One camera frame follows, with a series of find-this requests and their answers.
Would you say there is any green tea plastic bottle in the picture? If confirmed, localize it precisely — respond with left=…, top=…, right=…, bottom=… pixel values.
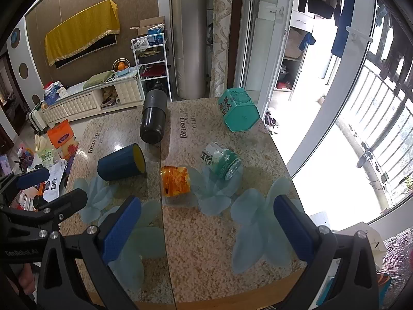
left=201, top=142, right=242, bottom=181

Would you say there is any dark blue cup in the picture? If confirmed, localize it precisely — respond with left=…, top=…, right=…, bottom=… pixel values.
left=97, top=143, right=146, bottom=181

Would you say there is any left human hand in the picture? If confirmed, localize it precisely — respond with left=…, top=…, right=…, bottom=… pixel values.
left=4, top=263, right=36, bottom=295

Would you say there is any orange tissue box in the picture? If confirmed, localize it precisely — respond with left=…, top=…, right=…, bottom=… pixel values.
left=47, top=119, right=78, bottom=153

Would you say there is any white suitcase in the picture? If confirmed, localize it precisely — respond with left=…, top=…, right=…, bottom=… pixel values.
left=27, top=102, right=49, bottom=134

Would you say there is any orange plastic jar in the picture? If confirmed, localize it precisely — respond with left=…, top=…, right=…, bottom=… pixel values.
left=160, top=166, right=190, bottom=197

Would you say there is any black cylindrical thermos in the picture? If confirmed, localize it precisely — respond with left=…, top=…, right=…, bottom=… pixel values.
left=140, top=89, right=167, bottom=145

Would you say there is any white tv cabinet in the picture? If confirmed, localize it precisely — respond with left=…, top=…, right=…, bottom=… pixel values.
left=42, top=67, right=144, bottom=126

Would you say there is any green cushion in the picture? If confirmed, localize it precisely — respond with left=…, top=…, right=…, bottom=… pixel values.
left=83, top=71, right=115, bottom=90

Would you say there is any bowl of oranges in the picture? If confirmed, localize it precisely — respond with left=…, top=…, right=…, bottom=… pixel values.
left=112, top=58, right=130, bottom=76

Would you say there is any teal hexagonal tin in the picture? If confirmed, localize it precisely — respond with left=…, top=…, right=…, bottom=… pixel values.
left=218, top=88, right=260, bottom=132

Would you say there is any yellow cloth covered television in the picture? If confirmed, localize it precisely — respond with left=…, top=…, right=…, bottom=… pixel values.
left=44, top=0, right=120, bottom=66

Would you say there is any white metal shelf rack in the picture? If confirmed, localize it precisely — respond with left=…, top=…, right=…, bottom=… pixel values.
left=130, top=32, right=173, bottom=102

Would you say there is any cardboard box on rack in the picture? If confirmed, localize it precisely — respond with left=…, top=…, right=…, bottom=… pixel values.
left=130, top=16, right=164, bottom=36

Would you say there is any hanging blue garment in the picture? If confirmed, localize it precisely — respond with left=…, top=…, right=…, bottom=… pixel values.
left=331, top=0, right=355, bottom=58

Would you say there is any silver cylindrical air conditioner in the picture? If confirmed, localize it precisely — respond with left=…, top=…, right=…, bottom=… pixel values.
left=171, top=0, right=207, bottom=99

